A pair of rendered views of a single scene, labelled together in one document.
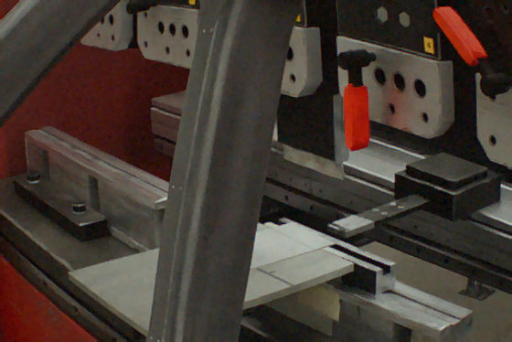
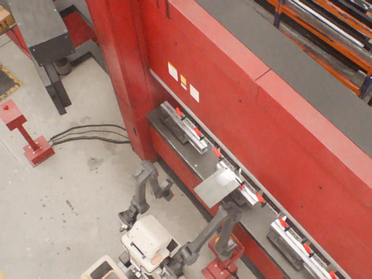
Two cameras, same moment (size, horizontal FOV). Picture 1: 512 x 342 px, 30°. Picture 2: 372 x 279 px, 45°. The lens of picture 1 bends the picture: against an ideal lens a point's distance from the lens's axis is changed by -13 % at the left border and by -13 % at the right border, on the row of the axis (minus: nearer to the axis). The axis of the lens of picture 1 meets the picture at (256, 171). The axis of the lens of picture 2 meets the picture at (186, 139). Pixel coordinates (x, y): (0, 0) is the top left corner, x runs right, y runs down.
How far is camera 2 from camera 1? 2.49 m
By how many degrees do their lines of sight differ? 44
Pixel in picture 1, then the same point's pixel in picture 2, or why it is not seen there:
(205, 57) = (226, 223)
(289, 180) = not seen: hidden behind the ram
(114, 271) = (201, 187)
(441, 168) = not seen: hidden behind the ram
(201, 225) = (226, 236)
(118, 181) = (192, 138)
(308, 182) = not seen: hidden behind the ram
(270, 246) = (225, 178)
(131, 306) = (206, 200)
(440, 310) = (253, 197)
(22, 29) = (208, 235)
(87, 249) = (185, 148)
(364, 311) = (240, 192)
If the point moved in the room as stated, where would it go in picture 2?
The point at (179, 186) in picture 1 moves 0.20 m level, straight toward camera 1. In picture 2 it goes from (223, 232) to (229, 265)
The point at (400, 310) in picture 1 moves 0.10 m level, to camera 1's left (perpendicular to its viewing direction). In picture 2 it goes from (246, 196) to (232, 197)
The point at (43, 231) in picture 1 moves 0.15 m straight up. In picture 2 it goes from (172, 140) to (171, 131)
